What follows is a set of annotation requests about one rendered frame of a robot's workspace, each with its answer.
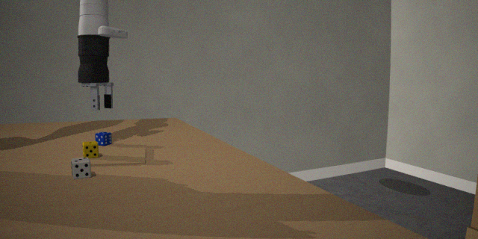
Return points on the yellow die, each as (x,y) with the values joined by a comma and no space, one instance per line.
(90,149)

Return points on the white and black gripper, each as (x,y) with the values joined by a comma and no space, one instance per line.
(93,52)

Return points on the white die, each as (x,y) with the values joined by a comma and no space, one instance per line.
(81,168)

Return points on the blue die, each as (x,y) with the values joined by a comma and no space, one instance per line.
(103,138)

